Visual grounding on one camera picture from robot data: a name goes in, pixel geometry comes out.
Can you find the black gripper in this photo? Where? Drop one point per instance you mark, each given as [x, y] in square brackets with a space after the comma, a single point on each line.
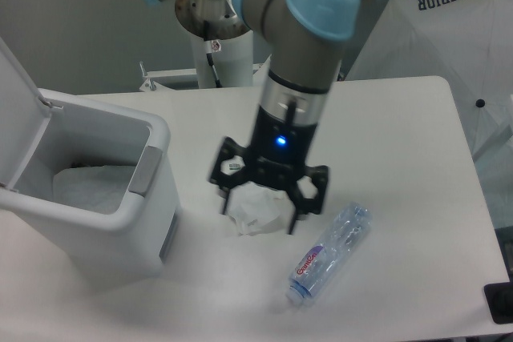
[277, 160]

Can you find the white push-top trash can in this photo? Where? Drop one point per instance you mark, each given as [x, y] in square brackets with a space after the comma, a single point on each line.
[44, 132]

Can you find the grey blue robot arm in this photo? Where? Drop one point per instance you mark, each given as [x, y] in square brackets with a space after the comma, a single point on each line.
[307, 37]

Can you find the white trash bag liner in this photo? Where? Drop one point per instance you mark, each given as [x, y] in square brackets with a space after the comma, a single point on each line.
[99, 189]

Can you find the crumpled white plastic wrapper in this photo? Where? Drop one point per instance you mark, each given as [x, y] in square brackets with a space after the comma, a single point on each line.
[258, 210]

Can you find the clear plastic water bottle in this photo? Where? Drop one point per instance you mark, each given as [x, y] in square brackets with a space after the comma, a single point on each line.
[329, 253]

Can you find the white Superior umbrella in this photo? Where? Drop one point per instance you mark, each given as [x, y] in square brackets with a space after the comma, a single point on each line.
[466, 42]

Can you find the black device at edge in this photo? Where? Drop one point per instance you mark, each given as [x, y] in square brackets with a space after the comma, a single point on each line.
[499, 301]

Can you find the white metal base frame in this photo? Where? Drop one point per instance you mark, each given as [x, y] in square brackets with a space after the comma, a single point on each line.
[187, 79]

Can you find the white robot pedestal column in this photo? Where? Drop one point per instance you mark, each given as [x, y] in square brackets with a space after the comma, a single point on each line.
[219, 62]

